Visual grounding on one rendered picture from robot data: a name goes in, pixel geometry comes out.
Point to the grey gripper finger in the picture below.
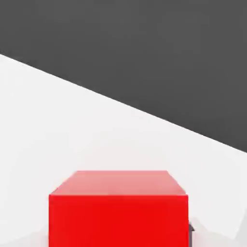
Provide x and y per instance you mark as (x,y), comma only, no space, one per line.
(191,229)

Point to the small red cube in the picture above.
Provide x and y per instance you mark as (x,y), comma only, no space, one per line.
(118,218)

